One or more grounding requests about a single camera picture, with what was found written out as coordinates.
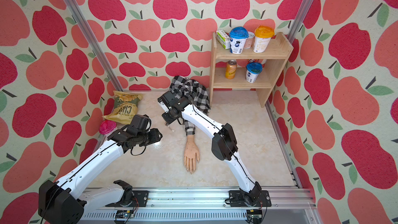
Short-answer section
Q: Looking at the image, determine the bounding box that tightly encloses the yellow green chips bag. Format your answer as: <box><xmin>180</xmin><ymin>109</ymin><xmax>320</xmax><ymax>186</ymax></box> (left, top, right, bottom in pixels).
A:
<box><xmin>103</xmin><ymin>91</ymin><xmax>143</xmax><ymax>124</ymax></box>

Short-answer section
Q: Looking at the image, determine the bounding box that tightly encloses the wooden two-tier shelf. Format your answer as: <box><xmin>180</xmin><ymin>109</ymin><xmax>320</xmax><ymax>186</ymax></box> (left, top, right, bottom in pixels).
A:
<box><xmin>209</xmin><ymin>32</ymin><xmax>294</xmax><ymax>108</ymax></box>

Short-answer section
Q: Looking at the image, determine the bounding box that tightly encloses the pink white small cup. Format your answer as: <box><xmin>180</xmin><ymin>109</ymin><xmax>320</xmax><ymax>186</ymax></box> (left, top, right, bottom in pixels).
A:
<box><xmin>244</xmin><ymin>32</ymin><xmax>255</xmax><ymax>49</ymax></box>

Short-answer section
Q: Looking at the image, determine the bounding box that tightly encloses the blue lid yogurt cup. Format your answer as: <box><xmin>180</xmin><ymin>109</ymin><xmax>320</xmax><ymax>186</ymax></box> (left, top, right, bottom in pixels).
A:
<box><xmin>229</xmin><ymin>27</ymin><xmax>249</xmax><ymax>55</ymax></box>
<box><xmin>246</xmin><ymin>63</ymin><xmax>263</xmax><ymax>84</ymax></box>

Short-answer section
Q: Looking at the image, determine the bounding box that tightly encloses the black white plaid shirt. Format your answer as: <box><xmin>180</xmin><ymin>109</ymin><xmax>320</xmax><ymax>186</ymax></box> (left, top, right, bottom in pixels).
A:
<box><xmin>167</xmin><ymin>75</ymin><xmax>211</xmax><ymax>136</ymax></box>

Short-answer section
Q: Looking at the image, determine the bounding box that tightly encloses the orange soda can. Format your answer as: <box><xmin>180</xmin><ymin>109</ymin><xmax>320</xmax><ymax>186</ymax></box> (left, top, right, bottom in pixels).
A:
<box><xmin>225</xmin><ymin>60</ymin><xmax>237</xmax><ymax>79</ymax></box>

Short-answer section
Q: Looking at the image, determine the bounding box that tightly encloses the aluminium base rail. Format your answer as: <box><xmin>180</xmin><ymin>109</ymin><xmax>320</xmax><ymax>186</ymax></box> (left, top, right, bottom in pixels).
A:
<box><xmin>73</xmin><ymin>186</ymin><xmax>322</xmax><ymax>224</ymax></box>

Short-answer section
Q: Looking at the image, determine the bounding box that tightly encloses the left aluminium corner post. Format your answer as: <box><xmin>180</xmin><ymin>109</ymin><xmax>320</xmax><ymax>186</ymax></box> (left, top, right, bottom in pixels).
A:
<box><xmin>63</xmin><ymin>0</ymin><xmax>123</xmax><ymax>91</ymax></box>

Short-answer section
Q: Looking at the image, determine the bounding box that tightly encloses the aluminium corner post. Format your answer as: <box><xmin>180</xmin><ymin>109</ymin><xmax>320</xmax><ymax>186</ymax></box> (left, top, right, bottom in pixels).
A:
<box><xmin>63</xmin><ymin>0</ymin><xmax>123</xmax><ymax>91</ymax></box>
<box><xmin>287</xmin><ymin>0</ymin><xmax>314</xmax><ymax>44</ymax></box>

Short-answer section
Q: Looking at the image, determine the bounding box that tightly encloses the orange lid white cup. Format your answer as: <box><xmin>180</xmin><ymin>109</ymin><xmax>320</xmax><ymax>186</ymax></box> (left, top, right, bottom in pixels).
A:
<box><xmin>253</xmin><ymin>26</ymin><xmax>275</xmax><ymax>53</ymax></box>

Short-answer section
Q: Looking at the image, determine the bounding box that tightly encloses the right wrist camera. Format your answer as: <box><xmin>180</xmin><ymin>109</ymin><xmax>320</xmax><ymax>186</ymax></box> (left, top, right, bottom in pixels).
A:
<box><xmin>158</xmin><ymin>98</ymin><xmax>169</xmax><ymax>113</ymax></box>

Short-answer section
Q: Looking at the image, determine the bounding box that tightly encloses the mannequin hand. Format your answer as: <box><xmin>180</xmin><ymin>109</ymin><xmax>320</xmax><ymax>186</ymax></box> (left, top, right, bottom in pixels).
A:
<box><xmin>183</xmin><ymin>135</ymin><xmax>200</xmax><ymax>174</ymax></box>

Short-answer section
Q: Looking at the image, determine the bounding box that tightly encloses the right aluminium corner post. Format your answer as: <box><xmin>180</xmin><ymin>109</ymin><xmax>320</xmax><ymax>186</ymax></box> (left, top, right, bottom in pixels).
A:
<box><xmin>287</xmin><ymin>0</ymin><xmax>314</xmax><ymax>44</ymax></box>

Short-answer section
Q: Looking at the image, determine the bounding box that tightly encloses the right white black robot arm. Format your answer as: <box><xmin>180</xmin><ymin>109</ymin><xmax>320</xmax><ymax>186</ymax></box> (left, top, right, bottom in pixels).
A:
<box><xmin>158</xmin><ymin>91</ymin><xmax>272</xmax><ymax>207</ymax></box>

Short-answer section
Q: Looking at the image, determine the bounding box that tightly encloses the blue lid yogurt cup top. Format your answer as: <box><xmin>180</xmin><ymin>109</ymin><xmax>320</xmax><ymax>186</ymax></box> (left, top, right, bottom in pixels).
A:
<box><xmin>229</xmin><ymin>27</ymin><xmax>249</xmax><ymax>55</ymax></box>

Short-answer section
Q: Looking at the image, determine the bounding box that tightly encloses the green white small box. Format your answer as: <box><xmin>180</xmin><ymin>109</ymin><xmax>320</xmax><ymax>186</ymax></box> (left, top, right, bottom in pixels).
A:
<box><xmin>216</xmin><ymin>30</ymin><xmax>231</xmax><ymax>50</ymax></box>

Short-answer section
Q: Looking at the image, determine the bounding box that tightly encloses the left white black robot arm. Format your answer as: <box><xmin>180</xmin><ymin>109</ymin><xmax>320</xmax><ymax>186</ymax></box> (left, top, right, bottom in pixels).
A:
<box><xmin>38</xmin><ymin>115</ymin><xmax>162</xmax><ymax>224</ymax></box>

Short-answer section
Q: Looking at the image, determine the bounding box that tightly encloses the blue lid yogurt cup lower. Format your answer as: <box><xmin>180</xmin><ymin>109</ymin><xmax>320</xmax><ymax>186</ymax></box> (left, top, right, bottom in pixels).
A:
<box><xmin>246</xmin><ymin>63</ymin><xmax>263</xmax><ymax>84</ymax></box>

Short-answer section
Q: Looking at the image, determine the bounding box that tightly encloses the red white item behind cup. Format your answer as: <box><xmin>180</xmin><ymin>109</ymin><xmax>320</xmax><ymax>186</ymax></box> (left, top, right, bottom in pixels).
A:
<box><xmin>248</xmin><ymin>59</ymin><xmax>267</xmax><ymax>66</ymax></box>

